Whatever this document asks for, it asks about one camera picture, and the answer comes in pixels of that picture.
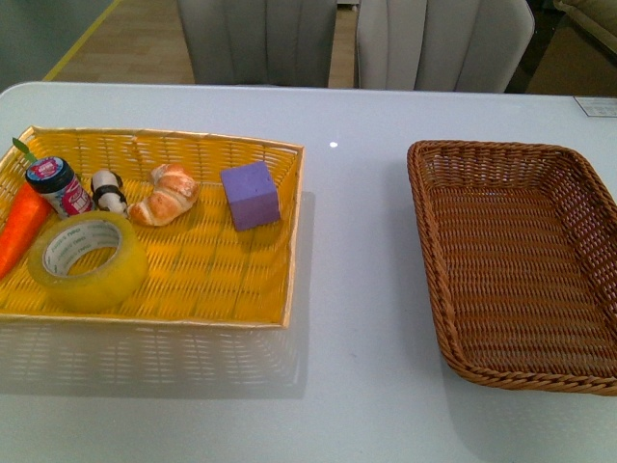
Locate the yellow packing tape roll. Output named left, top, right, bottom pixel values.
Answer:
left=27, top=211, right=148, bottom=313

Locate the yellow woven basket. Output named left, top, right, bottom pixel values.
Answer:
left=1, top=126, right=305, bottom=328

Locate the brown wicker basket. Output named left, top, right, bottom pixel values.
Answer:
left=407, top=140, right=616, bottom=396

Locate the purple foam cube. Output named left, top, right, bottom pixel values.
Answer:
left=221, top=161, right=281, bottom=232

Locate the toy croissant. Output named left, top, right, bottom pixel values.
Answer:
left=128, top=164, right=200, bottom=227

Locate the grey chair left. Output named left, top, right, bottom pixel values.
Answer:
left=176, top=0, right=337, bottom=88

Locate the grey chair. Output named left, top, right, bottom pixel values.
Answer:
left=355, top=1, right=534, bottom=93
left=176, top=0, right=337, bottom=88

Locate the toy panda figure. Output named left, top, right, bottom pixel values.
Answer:
left=91, top=170, right=128, bottom=217

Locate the grey chair right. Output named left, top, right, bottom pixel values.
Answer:
left=355, top=1, right=534, bottom=93

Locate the small black-lidded jar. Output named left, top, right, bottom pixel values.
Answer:
left=25, top=156, right=94, bottom=219

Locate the orange toy carrot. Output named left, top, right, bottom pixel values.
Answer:
left=0, top=137, right=54, bottom=281

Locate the white label on table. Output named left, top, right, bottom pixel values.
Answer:
left=574, top=96, right=617, bottom=118

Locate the beige sofa corner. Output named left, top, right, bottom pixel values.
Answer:
left=553, top=0, right=616, bottom=39

